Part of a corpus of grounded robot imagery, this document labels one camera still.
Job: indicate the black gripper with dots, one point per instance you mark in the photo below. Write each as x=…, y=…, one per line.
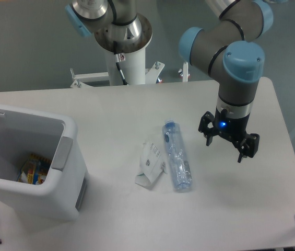
x=231, y=129

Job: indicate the clear plastic water bottle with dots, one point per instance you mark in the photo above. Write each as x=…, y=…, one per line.
x=177, y=158

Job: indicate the white paper pouch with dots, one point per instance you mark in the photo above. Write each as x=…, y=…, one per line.
x=152, y=164

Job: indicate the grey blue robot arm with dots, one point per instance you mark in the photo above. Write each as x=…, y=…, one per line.
x=227, y=54

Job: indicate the white trash can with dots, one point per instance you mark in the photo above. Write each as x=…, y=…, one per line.
x=26, y=131

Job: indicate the colourful snack wrapper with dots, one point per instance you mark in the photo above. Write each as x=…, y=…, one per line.
x=34, y=170

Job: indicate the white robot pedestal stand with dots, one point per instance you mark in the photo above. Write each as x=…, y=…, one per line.
x=125, y=55

